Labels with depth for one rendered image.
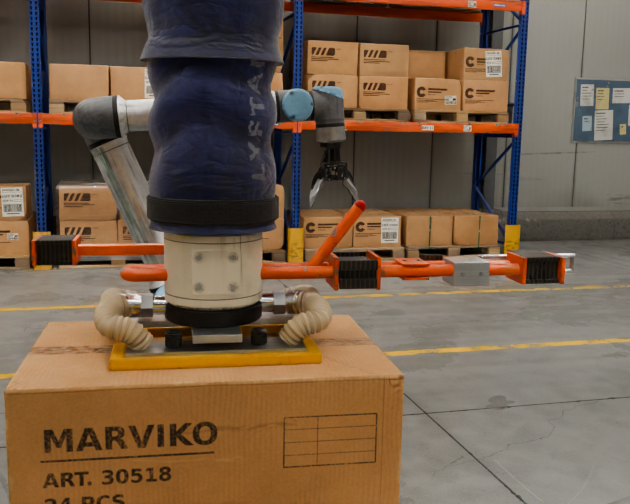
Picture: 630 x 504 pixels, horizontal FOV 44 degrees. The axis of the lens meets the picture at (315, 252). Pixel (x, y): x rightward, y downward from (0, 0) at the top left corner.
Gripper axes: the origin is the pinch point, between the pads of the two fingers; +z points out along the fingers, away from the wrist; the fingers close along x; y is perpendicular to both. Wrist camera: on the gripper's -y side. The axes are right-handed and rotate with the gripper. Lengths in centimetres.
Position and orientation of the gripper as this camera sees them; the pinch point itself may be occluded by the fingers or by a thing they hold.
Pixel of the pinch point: (334, 206)
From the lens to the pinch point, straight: 245.0
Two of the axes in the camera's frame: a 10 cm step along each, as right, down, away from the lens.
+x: 9.8, -0.9, 1.5
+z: 0.7, 9.8, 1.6
